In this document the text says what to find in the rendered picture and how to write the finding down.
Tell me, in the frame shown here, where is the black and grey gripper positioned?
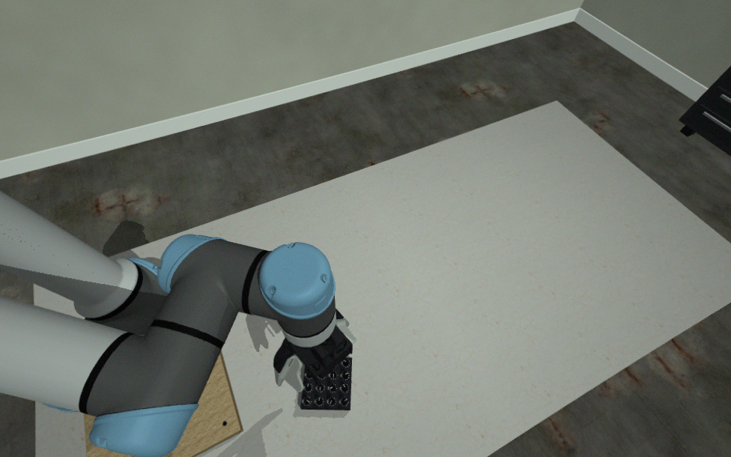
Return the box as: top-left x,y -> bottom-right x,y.
273,309 -> 356,392

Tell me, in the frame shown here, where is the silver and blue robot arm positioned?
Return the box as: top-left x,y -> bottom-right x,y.
0,190 -> 336,457

